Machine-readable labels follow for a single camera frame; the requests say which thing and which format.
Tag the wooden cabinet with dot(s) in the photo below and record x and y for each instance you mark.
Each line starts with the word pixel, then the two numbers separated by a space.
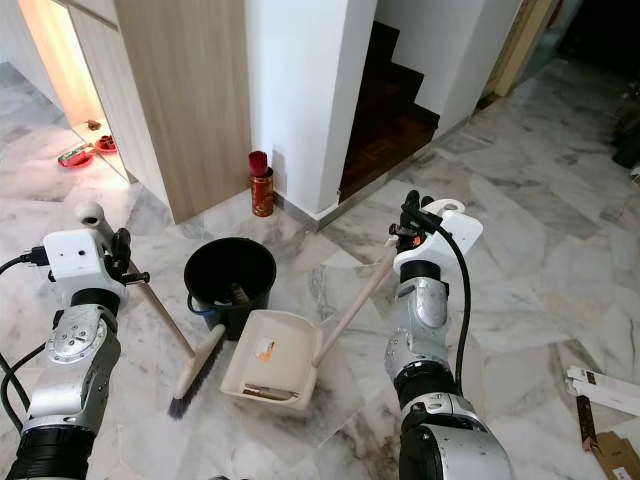
pixel 185 100

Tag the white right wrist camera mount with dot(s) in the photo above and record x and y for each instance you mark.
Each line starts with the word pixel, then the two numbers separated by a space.
pixel 445 240

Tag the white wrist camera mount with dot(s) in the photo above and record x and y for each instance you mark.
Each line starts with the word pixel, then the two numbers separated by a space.
pixel 445 240
pixel 72 258

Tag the dark wooden staircase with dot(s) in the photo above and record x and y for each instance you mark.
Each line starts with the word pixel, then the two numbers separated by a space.
pixel 390 115

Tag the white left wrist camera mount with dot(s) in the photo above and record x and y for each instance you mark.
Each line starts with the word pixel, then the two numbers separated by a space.
pixel 72 258

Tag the dark bag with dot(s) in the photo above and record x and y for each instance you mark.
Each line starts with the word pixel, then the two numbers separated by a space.
pixel 628 135

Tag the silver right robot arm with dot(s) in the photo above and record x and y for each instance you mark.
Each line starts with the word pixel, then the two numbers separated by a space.
pixel 422 320

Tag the black plastic bucket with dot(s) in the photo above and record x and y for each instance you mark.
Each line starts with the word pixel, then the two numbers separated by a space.
pixel 228 265

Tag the flattened cardboard box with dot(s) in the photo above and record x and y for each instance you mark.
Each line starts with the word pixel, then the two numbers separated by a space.
pixel 605 390

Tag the small red pet bowl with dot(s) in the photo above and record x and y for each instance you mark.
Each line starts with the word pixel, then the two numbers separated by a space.
pixel 105 144

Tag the wooden door frame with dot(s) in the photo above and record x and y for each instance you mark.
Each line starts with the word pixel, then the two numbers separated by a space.
pixel 520 45

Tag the beige broom with dark bristles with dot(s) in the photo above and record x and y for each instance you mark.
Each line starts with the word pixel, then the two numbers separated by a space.
pixel 198 370

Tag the large red pet bowl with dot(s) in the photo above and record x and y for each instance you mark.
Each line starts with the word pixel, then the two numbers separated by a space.
pixel 76 156

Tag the red patterned can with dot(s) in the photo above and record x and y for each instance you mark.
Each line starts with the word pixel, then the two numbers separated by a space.
pixel 261 190

